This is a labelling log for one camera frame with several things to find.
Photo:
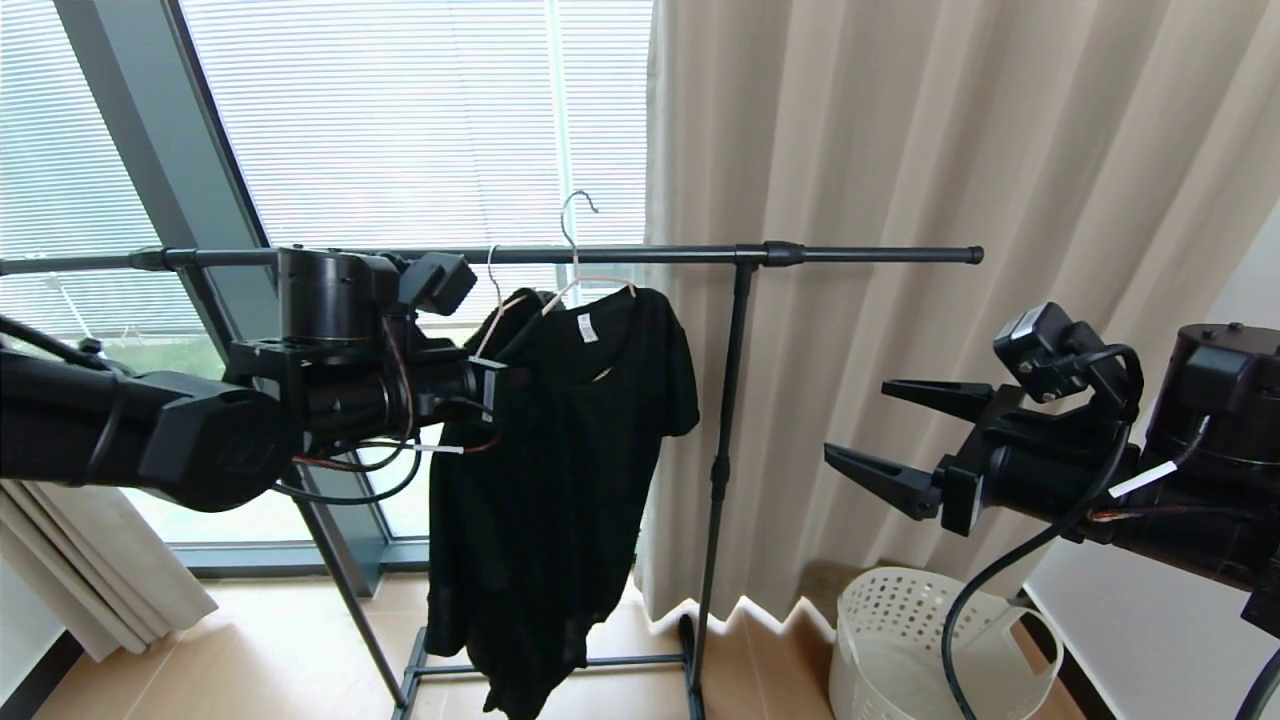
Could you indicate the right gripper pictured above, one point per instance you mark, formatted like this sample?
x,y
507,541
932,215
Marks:
x,y
1040,470

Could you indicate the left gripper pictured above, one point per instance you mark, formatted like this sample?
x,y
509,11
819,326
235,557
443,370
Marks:
x,y
450,390

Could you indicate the pink clothes hanger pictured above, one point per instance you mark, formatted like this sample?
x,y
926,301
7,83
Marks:
x,y
495,300
575,250

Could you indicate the black shorts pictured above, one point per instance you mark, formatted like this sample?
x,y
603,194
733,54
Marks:
x,y
530,305

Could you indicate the black garment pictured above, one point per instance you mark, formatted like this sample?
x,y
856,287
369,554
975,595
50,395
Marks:
x,y
560,480

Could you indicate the black clothes rack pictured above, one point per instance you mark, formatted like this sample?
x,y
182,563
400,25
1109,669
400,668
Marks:
x,y
850,255

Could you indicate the white laundry basket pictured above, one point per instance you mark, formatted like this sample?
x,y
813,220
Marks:
x,y
900,650

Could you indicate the window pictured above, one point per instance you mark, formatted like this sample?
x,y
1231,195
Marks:
x,y
400,120

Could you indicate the beige curtain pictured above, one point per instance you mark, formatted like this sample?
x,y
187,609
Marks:
x,y
90,570
1000,120

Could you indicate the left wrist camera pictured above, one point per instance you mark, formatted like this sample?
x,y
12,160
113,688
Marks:
x,y
440,280

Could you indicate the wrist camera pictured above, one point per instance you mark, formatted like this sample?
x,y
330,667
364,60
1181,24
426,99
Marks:
x,y
1060,355
440,280

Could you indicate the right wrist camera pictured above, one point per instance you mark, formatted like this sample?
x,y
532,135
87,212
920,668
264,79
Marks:
x,y
1060,355

